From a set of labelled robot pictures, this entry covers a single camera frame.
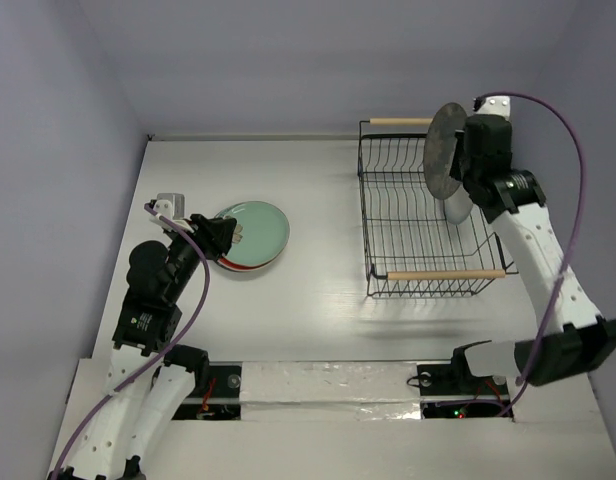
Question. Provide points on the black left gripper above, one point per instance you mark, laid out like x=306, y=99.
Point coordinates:
x=213, y=234

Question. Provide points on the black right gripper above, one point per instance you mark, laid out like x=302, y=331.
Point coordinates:
x=458, y=163

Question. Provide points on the red and teal plate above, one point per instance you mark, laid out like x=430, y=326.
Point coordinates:
x=251, y=265

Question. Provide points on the dark green marbled plate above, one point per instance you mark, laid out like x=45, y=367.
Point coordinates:
x=439, y=149

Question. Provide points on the light green plate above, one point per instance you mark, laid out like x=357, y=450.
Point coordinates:
x=262, y=231

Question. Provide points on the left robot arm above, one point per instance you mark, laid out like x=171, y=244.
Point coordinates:
x=150, y=371

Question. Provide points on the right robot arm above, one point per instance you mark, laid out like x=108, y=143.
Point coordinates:
x=573, y=337

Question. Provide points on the pale blue-grey plate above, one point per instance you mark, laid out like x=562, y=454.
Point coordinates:
x=457, y=208

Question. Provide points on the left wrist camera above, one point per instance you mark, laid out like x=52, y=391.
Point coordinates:
x=169, y=205

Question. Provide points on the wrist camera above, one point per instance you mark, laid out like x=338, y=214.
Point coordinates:
x=499, y=105
x=169, y=205

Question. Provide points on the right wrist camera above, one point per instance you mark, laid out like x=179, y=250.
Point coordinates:
x=499, y=105

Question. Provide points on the black wire dish rack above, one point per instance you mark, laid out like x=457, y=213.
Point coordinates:
x=410, y=249

